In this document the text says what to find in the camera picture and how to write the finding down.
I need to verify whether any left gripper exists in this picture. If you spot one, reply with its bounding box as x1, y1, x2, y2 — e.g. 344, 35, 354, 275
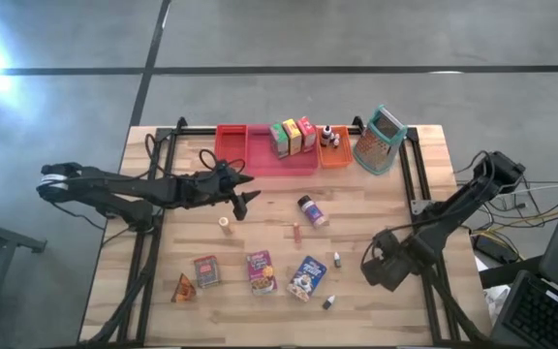
181, 169, 263, 222

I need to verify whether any small green carton box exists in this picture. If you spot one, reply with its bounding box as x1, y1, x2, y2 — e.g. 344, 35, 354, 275
268, 122, 291, 159

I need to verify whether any small yellow carton box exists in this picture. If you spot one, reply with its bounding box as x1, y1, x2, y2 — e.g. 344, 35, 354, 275
281, 118, 303, 156

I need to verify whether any small red cereal box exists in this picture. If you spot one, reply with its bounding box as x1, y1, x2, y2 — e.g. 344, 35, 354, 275
295, 115, 319, 153

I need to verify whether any pink plastic tray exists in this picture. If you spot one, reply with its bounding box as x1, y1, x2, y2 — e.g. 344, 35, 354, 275
244, 123, 321, 176

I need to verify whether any small red plastic basket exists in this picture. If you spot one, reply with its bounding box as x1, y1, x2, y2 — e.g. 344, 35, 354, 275
214, 123, 250, 169

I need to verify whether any grey metal mounting plate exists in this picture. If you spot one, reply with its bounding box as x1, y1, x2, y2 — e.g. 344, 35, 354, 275
410, 198, 438, 217

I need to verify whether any spice jar purple label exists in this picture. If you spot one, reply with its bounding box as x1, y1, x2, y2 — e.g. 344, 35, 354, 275
296, 194, 331, 230

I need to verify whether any Frosted Flakes cereal box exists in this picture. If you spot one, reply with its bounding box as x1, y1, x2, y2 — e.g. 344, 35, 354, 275
286, 255, 328, 303

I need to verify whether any Raisin Bran cereal box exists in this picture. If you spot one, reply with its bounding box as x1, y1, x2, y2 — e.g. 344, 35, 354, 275
245, 249, 279, 297

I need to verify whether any red patterned tin box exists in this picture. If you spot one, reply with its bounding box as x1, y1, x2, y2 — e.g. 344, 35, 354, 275
192, 254, 222, 289

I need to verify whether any small orange plastic basket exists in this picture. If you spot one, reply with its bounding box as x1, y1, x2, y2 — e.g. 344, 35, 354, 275
316, 125, 354, 170

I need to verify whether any black power brick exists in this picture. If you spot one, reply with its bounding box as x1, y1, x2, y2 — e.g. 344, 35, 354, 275
472, 234, 520, 266

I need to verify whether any orange triangular snack bag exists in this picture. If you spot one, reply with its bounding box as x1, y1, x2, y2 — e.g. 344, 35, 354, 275
170, 271, 198, 304

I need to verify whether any white crumpled bag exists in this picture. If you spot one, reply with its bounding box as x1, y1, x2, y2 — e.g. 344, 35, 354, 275
481, 284, 512, 324

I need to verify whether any steel box grater teal trim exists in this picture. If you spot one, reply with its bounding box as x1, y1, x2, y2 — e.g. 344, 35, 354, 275
353, 104, 409, 176

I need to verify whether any black keyboard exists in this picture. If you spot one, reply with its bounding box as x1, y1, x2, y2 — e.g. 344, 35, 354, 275
506, 278, 558, 349

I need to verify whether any black aluminium rig frame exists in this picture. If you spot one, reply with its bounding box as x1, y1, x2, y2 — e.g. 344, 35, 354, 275
78, 115, 496, 348

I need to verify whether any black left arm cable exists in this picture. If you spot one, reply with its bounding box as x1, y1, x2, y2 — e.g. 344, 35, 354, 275
143, 133, 247, 176

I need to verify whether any yellow floor cable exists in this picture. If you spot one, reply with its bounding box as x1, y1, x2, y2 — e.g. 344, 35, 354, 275
472, 212, 558, 237

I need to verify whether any black floor cable bundle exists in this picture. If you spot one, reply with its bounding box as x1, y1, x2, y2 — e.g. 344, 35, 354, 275
481, 174, 558, 219

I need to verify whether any white floor cable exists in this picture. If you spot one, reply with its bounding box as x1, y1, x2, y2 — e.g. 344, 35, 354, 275
506, 181, 558, 200

